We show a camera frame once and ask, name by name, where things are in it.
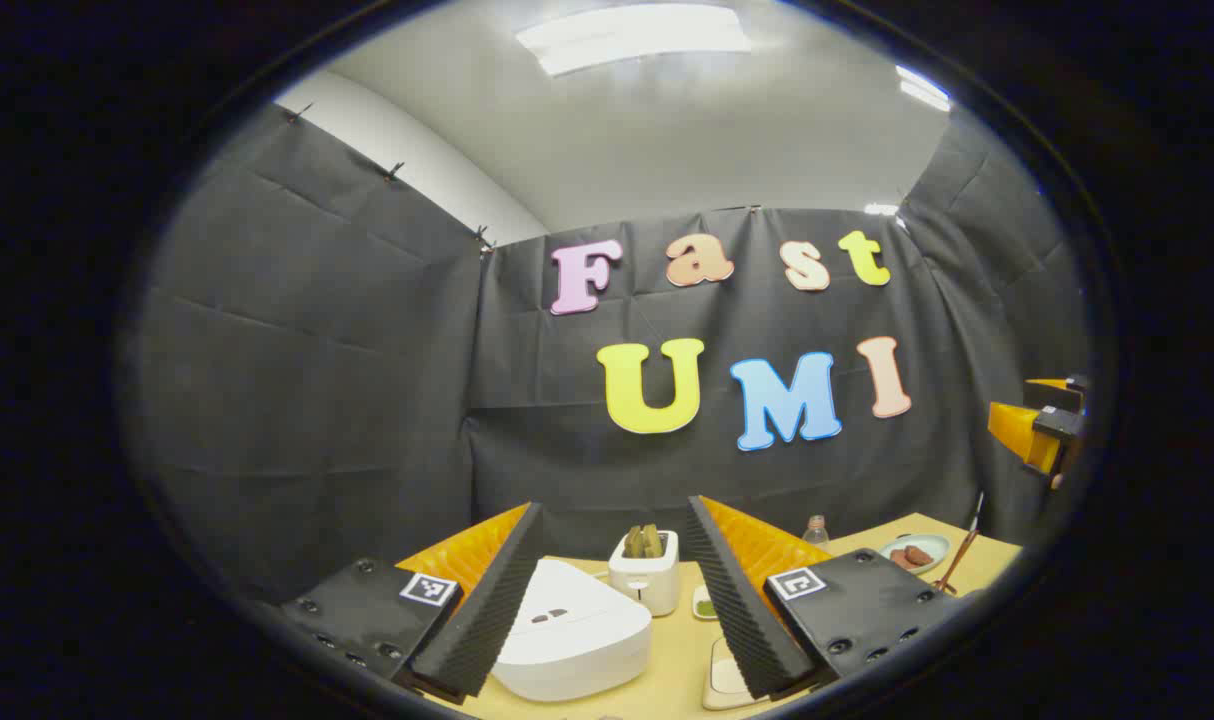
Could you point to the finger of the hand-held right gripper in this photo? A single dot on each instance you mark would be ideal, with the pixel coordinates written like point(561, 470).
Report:
point(1045, 384)
point(1017, 425)

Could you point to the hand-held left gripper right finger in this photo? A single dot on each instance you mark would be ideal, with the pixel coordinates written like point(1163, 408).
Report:
point(737, 610)

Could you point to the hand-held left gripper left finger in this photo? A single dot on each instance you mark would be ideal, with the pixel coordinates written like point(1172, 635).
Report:
point(487, 610)

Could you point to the pile of white rice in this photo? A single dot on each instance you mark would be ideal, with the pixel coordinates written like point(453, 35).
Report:
point(732, 680)

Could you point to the white rice cooker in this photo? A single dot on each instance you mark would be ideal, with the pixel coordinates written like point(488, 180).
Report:
point(567, 640)

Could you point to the brown wooden spoon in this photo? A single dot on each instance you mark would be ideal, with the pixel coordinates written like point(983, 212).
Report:
point(965, 548)

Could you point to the white divided grain dish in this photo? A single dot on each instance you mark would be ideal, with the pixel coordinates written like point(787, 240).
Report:
point(705, 605)

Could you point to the clear plastic tray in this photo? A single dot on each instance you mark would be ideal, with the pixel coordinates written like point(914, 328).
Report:
point(719, 648)

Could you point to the white toaster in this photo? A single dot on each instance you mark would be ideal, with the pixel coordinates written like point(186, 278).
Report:
point(647, 585)

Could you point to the brown bread slice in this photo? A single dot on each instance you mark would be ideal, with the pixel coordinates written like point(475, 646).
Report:
point(654, 540)
point(632, 543)

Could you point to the clear plastic bottle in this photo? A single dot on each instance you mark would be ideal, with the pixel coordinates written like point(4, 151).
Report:
point(816, 535)

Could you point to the red meat slice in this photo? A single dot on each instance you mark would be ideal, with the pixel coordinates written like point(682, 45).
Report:
point(919, 555)
point(900, 557)

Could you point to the light green plate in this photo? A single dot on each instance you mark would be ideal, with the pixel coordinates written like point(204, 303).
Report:
point(932, 565)

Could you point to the ceiling light panel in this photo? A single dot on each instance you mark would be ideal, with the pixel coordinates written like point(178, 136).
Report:
point(881, 209)
point(924, 90)
point(632, 38)

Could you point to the black backdrop cloth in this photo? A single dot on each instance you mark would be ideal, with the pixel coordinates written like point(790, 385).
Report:
point(367, 400)

